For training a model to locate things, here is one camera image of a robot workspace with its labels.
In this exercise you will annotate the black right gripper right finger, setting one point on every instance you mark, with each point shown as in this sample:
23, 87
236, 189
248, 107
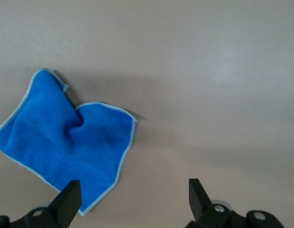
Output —
201, 211

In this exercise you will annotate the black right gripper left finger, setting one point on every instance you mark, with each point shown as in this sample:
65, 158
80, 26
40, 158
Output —
63, 209

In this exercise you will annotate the blue microfibre cloth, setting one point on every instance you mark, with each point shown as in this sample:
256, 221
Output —
54, 142

